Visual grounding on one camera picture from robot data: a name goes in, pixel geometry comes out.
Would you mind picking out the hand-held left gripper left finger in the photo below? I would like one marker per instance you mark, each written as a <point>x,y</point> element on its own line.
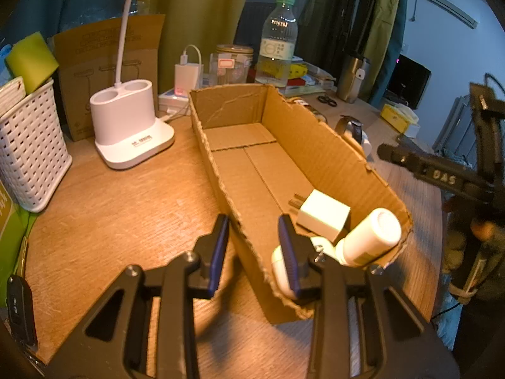
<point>219,252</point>

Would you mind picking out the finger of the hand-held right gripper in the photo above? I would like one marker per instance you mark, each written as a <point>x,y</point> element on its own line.
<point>398,158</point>

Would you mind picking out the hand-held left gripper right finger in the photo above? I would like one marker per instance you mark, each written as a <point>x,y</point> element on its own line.
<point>288,252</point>

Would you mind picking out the white earbuds case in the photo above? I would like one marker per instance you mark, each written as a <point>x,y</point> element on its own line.
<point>278,262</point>

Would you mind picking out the white charger adapter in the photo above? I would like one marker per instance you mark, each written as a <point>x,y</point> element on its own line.
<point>321,215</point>

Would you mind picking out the plain white pill bottle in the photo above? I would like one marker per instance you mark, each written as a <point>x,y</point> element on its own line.
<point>369,239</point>

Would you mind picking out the cardboard box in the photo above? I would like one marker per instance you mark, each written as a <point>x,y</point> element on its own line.
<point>252,158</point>

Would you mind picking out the person's right forearm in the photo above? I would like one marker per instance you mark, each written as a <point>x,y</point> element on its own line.
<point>469,268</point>

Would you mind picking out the yellow tissue box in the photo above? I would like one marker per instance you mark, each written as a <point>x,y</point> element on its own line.
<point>396,116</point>

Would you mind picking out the grey headboard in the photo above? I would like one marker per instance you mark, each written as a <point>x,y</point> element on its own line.
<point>453,126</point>

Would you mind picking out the black monitor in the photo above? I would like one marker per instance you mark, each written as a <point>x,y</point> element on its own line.
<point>410,79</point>

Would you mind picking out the steel thermos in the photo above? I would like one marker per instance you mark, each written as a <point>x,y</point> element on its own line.
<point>352,81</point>

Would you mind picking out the black scissors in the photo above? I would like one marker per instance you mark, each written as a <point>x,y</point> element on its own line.
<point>326,101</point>

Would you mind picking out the brown round tin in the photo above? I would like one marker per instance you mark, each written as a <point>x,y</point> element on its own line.
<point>311,109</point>

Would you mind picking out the narrow teal curtain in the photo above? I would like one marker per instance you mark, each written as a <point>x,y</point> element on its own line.
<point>400,47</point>

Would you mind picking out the yellow wipes pack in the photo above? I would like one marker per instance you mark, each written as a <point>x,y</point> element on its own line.
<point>299,72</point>

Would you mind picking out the narrow yellow curtain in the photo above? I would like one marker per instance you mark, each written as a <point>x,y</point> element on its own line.
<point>374,27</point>

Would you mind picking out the white power strip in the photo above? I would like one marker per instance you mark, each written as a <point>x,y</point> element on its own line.
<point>173,100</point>

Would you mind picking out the white desk lamp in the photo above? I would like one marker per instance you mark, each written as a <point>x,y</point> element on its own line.
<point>122,126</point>

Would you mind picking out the white air conditioner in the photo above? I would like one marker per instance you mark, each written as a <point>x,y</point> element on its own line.
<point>446,4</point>

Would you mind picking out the clear water bottle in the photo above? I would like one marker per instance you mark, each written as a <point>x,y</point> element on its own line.
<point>276,47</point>

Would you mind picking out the clear plastic container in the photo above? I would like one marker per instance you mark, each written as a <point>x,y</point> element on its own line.
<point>225,74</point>

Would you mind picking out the clear jar with tan lid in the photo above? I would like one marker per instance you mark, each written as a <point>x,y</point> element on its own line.
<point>234,53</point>

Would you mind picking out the black car key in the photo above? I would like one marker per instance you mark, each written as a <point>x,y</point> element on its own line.
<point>19,312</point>

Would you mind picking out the green printed package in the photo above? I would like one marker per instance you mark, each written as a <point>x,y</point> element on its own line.
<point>10,221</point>

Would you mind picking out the white plastic basket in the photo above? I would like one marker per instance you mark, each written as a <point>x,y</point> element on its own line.
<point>31,146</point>

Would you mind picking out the brown cardboard package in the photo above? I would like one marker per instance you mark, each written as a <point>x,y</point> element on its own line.
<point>79,87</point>

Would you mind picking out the wide yellow curtain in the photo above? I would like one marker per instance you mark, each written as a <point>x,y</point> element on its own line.
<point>197,8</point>

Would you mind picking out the yellow green sponge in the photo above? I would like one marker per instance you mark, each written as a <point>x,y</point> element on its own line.
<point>31,61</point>

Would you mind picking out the wide teal curtain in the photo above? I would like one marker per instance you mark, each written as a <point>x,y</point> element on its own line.
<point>59,0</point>

